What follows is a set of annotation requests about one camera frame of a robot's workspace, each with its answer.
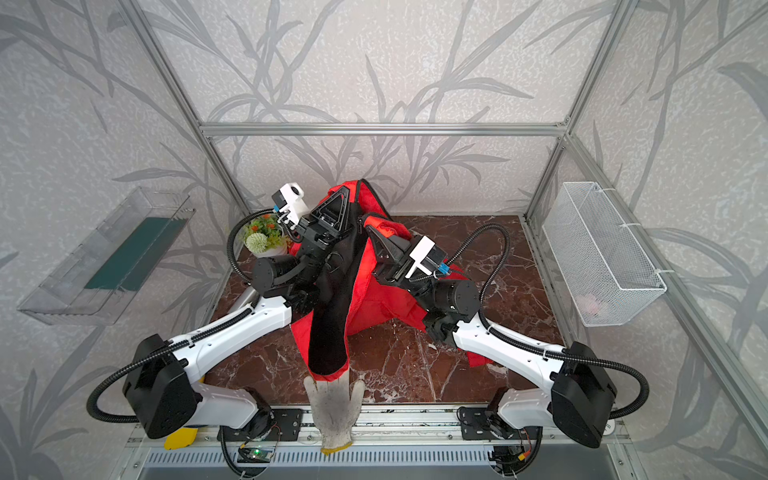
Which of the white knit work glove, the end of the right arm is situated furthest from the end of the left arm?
the white knit work glove

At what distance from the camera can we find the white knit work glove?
2.37 feet

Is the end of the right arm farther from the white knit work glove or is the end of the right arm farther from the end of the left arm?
the white knit work glove
